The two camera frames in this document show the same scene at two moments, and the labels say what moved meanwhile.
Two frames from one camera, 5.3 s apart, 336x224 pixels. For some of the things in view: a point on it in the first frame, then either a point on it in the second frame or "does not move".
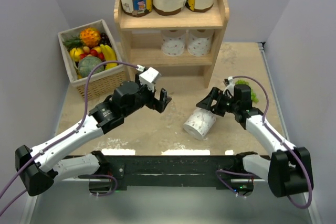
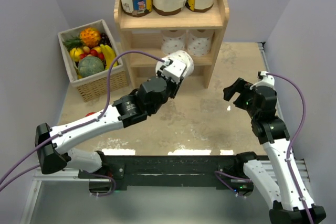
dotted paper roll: x=199 y=123 → x=181 y=56
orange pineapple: x=90 y=36 does not move
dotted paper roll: x=198 y=42 does not move
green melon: x=86 y=64 does not move
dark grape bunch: x=104 y=40 does not move
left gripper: x=159 y=105 → x=174 y=85
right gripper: x=217 y=94 → x=240 y=86
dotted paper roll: x=172 y=42 does not move
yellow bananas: x=109 y=55 does not move
